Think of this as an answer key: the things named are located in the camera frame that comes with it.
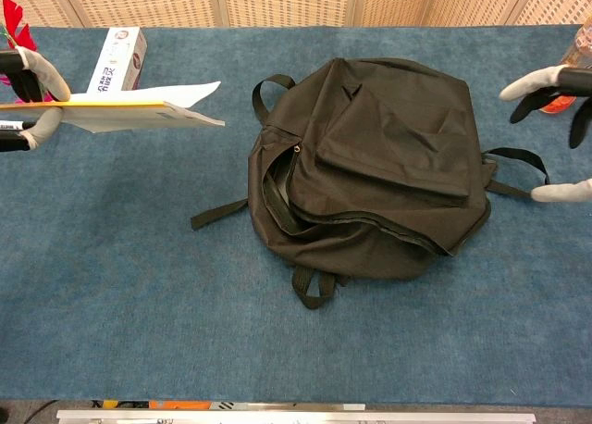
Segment white pink toothpaste box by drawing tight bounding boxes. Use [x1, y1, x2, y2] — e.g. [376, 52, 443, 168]
[86, 26, 149, 94]

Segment woven rattan folding screen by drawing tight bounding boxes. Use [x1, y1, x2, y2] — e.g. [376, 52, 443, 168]
[0, 0, 592, 29]

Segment red pink feather shuttlecock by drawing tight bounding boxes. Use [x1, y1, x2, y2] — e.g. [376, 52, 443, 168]
[0, 0, 39, 105]

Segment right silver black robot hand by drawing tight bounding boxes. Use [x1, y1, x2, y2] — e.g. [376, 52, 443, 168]
[499, 65, 592, 204]

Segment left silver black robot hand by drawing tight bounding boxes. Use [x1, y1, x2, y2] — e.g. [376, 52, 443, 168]
[0, 45, 72, 153]

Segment orange black printed strip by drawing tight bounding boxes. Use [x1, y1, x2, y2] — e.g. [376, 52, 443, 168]
[91, 399, 366, 412]

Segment orange drink bottle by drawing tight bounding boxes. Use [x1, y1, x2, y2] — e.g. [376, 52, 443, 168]
[538, 14, 592, 115]

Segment black fabric backpack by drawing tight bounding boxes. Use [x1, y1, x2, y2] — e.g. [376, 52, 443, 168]
[191, 56, 551, 310]

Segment black floor cable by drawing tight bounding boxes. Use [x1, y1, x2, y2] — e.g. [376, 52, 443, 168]
[22, 399, 61, 424]

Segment white and yellow book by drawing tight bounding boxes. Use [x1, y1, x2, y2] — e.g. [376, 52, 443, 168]
[0, 81, 227, 134]

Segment aluminium profile rail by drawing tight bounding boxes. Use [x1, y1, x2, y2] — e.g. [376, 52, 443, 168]
[55, 408, 537, 424]

